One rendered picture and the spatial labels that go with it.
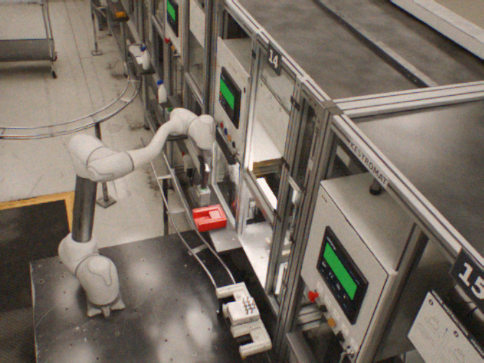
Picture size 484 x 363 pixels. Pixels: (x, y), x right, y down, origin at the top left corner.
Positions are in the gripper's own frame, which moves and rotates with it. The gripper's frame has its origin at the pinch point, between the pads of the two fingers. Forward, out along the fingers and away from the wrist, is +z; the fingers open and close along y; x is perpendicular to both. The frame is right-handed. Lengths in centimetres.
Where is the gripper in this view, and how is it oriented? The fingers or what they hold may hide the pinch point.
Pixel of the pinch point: (203, 183)
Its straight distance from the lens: 278.8
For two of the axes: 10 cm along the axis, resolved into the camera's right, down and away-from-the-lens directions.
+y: -3.4, -6.1, 7.2
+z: -0.7, 7.8, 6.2
